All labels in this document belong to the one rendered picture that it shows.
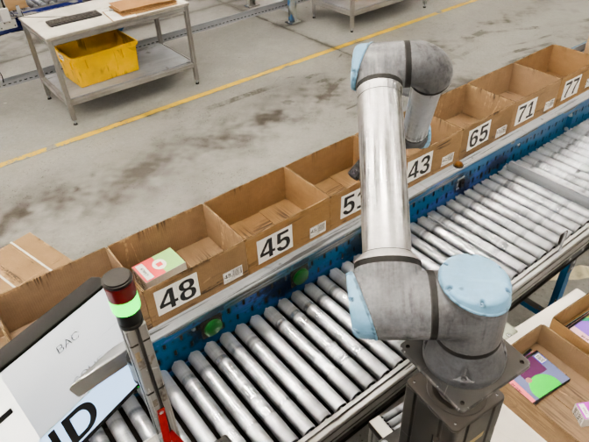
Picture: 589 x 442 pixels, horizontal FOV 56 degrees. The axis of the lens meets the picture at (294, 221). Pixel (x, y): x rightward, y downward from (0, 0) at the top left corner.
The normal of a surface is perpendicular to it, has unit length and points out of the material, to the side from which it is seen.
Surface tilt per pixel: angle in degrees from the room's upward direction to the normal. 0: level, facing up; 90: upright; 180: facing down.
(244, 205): 89
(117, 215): 0
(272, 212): 2
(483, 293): 3
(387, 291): 33
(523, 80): 90
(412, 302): 38
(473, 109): 90
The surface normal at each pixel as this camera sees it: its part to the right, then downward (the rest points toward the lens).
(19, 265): -0.04, -0.79
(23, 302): 0.62, 0.46
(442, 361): -0.76, 0.19
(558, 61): -0.78, 0.41
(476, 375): 0.04, 0.36
